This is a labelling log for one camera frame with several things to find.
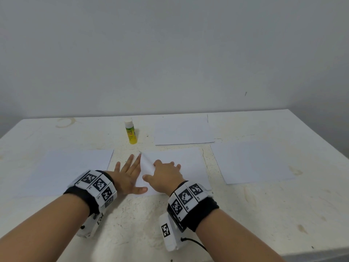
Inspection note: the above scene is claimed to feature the person's right hand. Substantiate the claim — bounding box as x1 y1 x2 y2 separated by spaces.
142 160 187 197

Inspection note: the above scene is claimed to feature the person's left hand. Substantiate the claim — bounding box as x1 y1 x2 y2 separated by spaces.
104 154 149 197

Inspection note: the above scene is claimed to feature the glued white paper sheet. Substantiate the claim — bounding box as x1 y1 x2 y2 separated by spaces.
153 114 216 146
133 147 212 190

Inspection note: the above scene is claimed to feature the yellow glue stick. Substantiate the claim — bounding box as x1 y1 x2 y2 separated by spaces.
124 120 138 145

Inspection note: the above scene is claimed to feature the stack of white paper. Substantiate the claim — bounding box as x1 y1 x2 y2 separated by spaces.
17 148 115 198
210 140 298 186

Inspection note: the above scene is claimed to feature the person's right forearm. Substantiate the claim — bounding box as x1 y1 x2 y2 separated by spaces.
195 208 287 262

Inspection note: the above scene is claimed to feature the person's left forearm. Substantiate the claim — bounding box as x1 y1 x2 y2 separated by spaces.
0 194 91 262

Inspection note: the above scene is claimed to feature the black marker wristband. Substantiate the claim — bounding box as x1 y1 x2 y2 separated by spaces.
63 169 119 216
166 180 220 233

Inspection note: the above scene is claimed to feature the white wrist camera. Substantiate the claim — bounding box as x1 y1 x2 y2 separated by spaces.
158 211 186 253
75 211 105 239

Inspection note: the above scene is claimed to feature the black cable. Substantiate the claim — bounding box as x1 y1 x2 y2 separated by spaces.
180 236 210 253

